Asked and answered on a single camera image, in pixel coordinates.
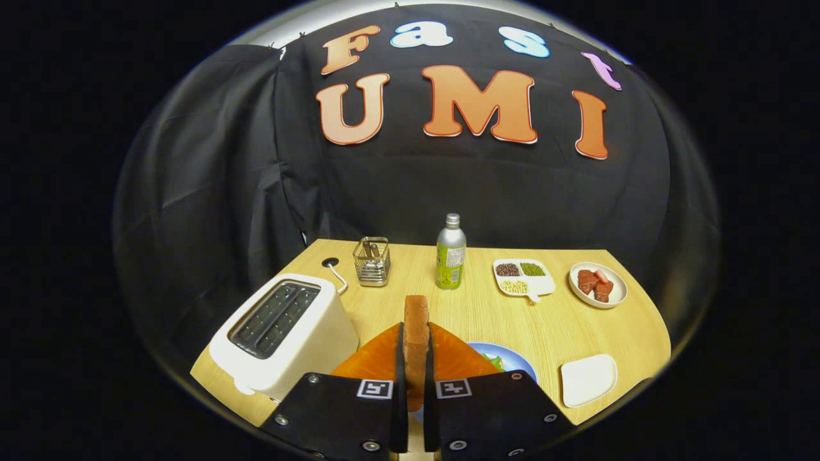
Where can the black backdrop cloth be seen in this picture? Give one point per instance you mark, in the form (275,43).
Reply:
(512,192)

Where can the white divided dish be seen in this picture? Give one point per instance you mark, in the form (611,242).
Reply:
(541,285)

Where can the brown meat piece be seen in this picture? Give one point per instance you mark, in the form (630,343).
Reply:
(603,291)
(587,282)

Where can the pile of dark beans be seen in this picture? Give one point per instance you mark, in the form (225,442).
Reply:
(507,269)

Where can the white toaster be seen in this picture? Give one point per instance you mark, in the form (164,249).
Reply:
(307,358)

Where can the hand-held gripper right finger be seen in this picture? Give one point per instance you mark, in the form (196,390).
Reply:
(430,416)

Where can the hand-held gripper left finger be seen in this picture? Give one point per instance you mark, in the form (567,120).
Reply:
(400,416)

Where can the green lettuce leaf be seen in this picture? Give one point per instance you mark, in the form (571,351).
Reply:
(494,362)

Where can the green and silver metal bottle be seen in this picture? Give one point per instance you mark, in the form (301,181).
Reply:
(450,256)

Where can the blue plate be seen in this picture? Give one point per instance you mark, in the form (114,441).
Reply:
(522,362)

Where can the pile of yellow beans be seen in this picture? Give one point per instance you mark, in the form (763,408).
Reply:
(514,287)

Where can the brown crust bread slice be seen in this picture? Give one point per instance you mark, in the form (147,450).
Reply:
(416,333)

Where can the pile of green beans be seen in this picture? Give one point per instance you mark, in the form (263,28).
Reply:
(533,269)

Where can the white square plate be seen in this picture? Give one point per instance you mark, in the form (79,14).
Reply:
(589,381)

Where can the white oval plate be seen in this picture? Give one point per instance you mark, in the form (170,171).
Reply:
(618,291)

